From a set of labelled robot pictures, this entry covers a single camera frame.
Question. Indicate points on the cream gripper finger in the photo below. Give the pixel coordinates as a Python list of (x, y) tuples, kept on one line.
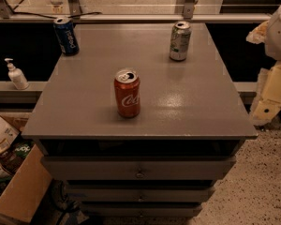
[(267, 103), (258, 34)]

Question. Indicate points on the red coke can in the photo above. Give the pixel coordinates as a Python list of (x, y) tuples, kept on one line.
[(127, 92)]

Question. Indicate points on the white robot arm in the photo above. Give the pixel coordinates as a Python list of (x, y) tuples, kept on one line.
[(272, 42)]

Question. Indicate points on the green white soda can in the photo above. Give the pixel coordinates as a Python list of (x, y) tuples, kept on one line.
[(179, 41)]

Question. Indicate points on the blue pepsi can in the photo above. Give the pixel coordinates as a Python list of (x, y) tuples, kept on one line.
[(64, 31)]

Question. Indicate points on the grey drawer cabinet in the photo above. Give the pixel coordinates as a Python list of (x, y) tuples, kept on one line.
[(164, 161)]

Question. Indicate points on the white pump dispenser bottle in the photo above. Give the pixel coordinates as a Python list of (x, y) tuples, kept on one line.
[(16, 75)]

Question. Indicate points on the green snack bag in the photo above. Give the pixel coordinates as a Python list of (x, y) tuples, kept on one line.
[(22, 149)]

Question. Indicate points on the white paper package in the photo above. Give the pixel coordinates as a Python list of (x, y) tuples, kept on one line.
[(8, 134)]

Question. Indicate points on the cardboard box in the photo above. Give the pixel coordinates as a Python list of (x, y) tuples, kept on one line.
[(28, 184)]

